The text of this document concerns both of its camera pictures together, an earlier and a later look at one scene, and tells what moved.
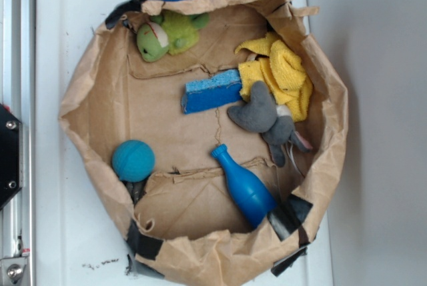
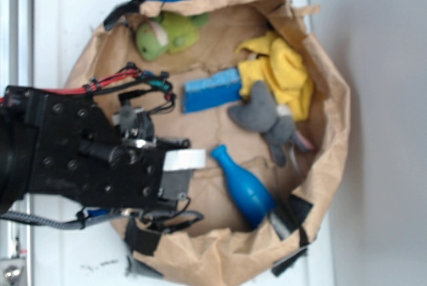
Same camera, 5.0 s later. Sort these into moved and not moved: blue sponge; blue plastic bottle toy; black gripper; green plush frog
Moved: black gripper
Not moved: blue plastic bottle toy; green plush frog; blue sponge
